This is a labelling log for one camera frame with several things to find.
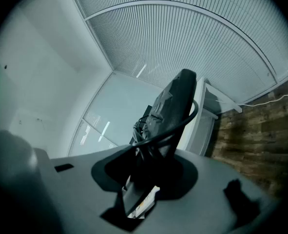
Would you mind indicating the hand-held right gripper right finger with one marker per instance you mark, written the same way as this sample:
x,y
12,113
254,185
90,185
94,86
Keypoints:
x,y
134,199

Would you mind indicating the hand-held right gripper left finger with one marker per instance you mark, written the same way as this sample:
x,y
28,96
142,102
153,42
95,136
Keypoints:
x,y
9,179

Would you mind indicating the black keyboard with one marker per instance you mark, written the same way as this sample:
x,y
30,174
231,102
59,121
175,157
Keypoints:
x,y
175,106

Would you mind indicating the grey desk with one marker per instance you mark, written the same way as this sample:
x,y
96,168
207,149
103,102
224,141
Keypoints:
x,y
214,172

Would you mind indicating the white table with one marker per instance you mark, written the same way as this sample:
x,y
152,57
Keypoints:
x,y
202,121

